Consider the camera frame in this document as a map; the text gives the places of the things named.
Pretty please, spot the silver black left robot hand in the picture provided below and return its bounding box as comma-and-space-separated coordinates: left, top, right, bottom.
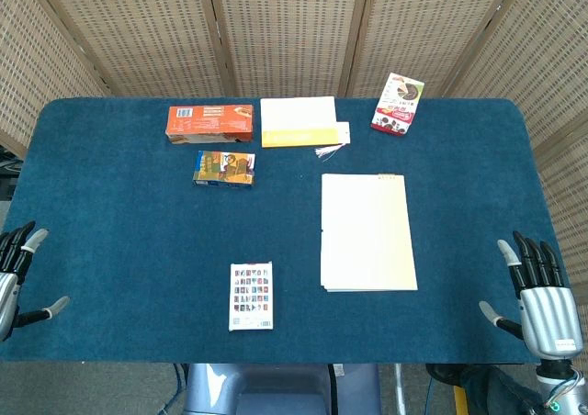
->
0, 220, 71, 342

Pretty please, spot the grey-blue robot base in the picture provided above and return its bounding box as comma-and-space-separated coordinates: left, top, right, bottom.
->
183, 363, 382, 415

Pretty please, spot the dark bag on floor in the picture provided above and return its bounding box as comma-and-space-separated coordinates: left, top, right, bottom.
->
424, 363, 543, 415

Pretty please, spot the white bookmark with tassel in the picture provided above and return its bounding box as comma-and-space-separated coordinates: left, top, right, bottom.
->
314, 120, 352, 163

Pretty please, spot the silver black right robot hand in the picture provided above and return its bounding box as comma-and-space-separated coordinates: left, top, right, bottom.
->
479, 230, 584, 360

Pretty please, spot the red white cookie box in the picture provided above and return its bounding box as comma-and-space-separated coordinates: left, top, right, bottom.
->
369, 72, 425, 137

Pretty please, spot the dark teal table cloth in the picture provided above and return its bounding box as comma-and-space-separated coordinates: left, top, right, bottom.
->
0, 96, 567, 365

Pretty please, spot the blue orange illustrated box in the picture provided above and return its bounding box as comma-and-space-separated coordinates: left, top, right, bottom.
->
192, 150, 256, 190

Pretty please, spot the woven bamboo folding screen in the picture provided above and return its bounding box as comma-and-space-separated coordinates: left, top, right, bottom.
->
0, 0, 588, 324

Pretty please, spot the spiral lined notebook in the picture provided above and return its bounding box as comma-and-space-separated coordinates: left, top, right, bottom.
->
320, 173, 419, 293

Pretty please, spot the white box with picture grid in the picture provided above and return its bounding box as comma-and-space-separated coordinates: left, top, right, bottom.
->
228, 261, 275, 332

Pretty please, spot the long orange snack box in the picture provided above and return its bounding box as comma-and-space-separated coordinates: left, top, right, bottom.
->
164, 104, 255, 146

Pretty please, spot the white yellow Lexicon book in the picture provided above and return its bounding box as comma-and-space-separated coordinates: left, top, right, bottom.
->
259, 95, 340, 150

